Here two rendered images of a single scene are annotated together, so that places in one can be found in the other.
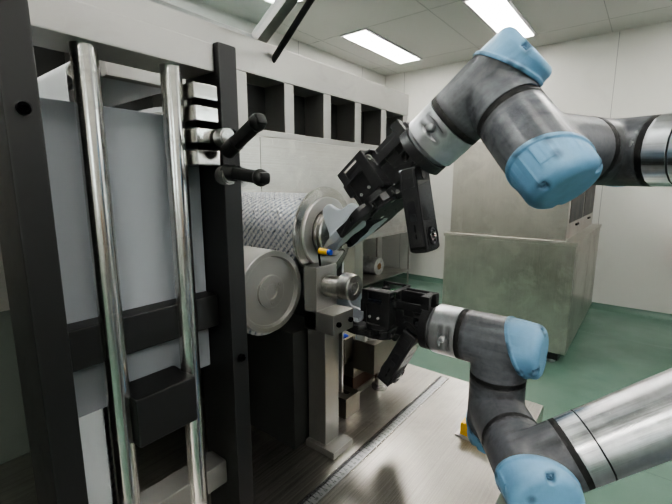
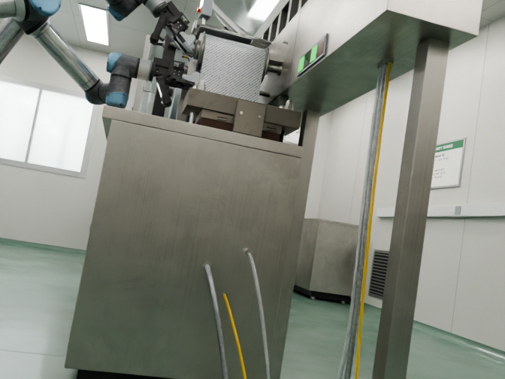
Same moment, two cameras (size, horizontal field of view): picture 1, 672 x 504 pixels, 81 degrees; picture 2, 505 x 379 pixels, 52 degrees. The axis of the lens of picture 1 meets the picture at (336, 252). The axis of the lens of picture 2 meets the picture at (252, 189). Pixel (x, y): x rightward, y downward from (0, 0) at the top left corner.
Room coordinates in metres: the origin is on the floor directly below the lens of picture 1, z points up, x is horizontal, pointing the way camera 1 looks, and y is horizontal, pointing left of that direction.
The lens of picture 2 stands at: (2.09, -1.35, 0.56)
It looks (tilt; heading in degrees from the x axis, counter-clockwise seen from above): 5 degrees up; 128
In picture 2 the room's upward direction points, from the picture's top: 9 degrees clockwise
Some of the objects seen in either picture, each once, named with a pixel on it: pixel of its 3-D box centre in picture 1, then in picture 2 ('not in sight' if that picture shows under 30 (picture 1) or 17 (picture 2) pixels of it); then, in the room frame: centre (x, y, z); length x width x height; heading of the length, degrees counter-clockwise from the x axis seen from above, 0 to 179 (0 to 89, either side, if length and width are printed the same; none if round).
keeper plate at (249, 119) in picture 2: not in sight; (249, 118); (0.97, -0.01, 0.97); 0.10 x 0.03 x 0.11; 52
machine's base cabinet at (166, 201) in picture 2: not in sight; (159, 249); (-0.06, 0.64, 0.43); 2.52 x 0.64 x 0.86; 142
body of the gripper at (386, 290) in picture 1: (400, 314); (167, 73); (0.62, -0.11, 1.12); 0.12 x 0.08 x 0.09; 52
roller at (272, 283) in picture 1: (219, 279); not in sight; (0.63, 0.19, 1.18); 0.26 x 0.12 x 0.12; 52
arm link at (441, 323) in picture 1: (446, 330); (144, 70); (0.57, -0.17, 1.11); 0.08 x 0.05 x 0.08; 142
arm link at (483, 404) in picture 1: (498, 415); (116, 92); (0.51, -0.23, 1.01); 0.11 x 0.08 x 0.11; 174
